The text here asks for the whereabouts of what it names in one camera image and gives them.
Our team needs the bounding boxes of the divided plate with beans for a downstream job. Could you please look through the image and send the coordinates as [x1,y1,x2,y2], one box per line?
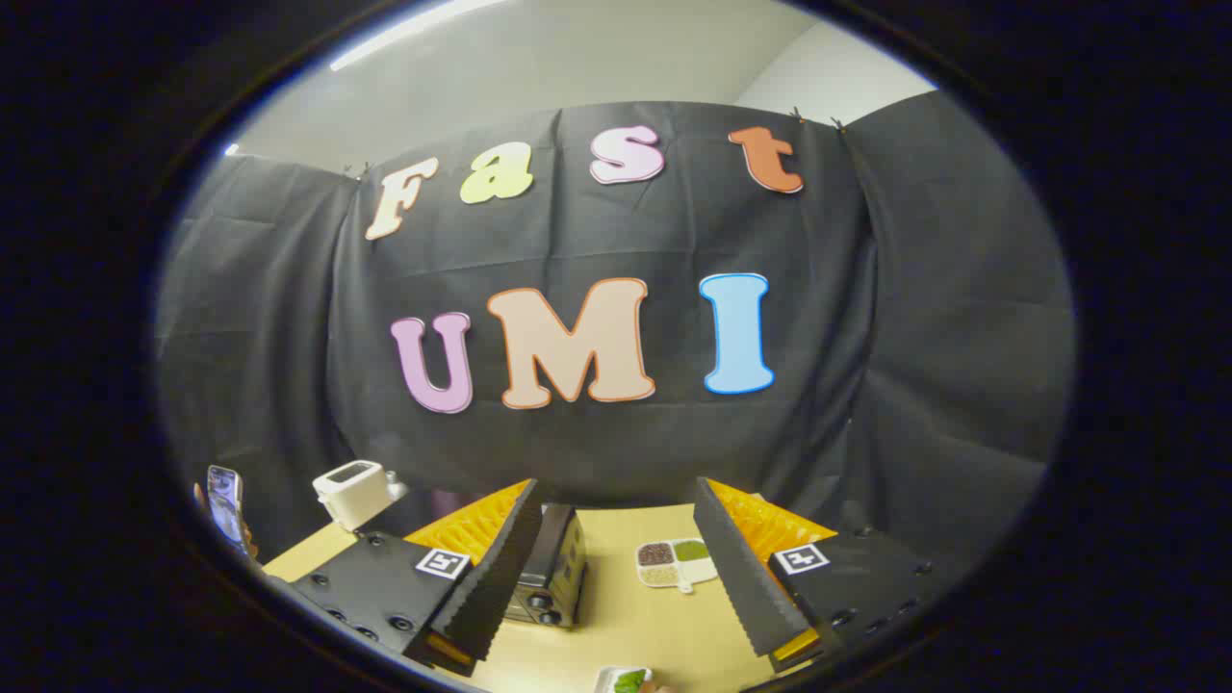
[635,538,719,594]

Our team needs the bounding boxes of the white bread toaster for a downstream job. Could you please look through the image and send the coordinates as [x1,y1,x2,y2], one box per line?
[313,460,410,532]

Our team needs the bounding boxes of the black toaster oven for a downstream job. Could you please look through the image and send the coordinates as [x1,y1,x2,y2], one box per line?
[364,487,588,629]

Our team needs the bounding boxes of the black backdrop cloth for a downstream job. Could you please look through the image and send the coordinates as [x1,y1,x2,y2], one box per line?
[154,91,1077,569]

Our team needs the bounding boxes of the smartphone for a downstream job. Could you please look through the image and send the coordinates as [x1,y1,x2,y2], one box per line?
[206,465,247,555]

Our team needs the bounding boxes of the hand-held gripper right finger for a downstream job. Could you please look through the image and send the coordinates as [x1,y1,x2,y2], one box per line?
[691,475,954,675]

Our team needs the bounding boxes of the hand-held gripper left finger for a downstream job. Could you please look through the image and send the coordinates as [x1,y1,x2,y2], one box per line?
[287,478,545,678]

